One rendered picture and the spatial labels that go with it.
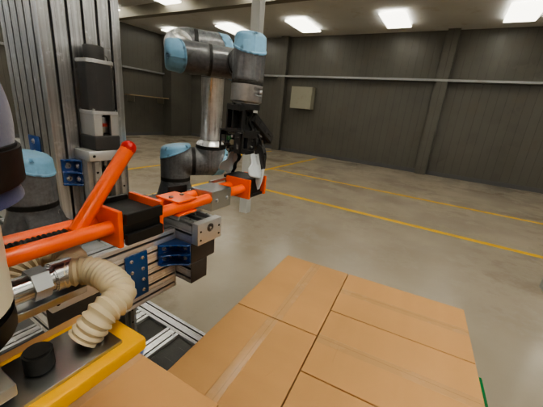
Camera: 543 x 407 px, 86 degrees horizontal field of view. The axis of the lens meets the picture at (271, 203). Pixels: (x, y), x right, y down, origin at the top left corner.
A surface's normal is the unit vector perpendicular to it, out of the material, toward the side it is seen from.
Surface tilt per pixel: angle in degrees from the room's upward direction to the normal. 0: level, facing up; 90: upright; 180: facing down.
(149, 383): 0
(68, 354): 0
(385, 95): 90
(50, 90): 90
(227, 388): 0
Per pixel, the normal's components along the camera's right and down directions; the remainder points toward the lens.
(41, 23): 0.85, 0.23
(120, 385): 0.09, -0.95
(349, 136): -0.51, 0.22
